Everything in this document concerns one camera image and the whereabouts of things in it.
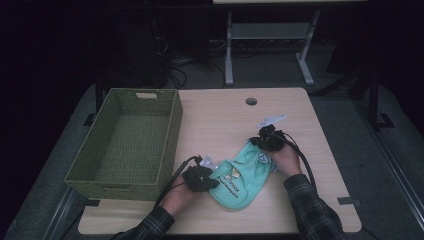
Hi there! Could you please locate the person's right hand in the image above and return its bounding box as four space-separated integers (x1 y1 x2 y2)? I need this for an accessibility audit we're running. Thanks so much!
267 141 303 178

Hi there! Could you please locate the aluminium floor rail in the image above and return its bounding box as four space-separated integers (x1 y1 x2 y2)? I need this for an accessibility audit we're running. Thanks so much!
41 185 85 240
352 99 424 232

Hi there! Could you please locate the right hand-held gripper black cable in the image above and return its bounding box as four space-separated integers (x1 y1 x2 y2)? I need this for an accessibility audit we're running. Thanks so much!
273 130 318 196

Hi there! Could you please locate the grey tape strip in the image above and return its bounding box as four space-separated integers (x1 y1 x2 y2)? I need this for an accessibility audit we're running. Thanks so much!
336 196 363 206

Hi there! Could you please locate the person's left hand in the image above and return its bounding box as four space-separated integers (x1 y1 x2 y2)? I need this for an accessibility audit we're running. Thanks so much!
160 175 202 217

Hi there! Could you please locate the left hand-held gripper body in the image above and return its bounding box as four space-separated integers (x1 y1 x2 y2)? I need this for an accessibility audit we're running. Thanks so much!
181 153 219 194

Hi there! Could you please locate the left hand-held gripper black cable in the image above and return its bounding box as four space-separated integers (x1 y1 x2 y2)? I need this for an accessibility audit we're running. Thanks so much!
153 155 202 208

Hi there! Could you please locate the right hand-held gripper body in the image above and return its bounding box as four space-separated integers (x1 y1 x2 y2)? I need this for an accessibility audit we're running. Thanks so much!
255 113 288 153

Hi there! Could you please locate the mint green baby garment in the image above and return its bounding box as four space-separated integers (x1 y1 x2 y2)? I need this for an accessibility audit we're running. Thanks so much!
207 140 278 211

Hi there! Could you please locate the tangle of floor cables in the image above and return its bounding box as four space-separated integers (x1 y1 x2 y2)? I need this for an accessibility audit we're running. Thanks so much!
151 35 228 90

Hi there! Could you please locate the green woven basket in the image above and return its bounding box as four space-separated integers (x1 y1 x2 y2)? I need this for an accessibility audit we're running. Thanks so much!
63 87 184 202

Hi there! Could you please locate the hand-held gripper black cable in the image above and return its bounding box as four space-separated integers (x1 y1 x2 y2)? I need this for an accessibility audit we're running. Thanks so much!
273 130 318 196
153 155 202 208

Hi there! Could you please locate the black metal stand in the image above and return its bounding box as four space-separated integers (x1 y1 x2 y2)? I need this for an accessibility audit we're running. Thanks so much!
367 70 396 132
82 75 105 127

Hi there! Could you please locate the grey metal stand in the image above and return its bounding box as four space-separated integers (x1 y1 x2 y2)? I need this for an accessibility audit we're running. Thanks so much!
224 9 321 87

